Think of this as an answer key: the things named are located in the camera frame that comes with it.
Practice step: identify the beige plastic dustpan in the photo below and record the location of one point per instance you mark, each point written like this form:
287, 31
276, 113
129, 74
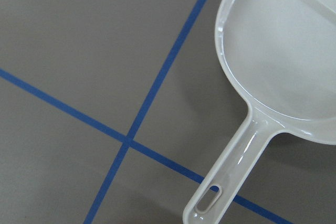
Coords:
279, 55

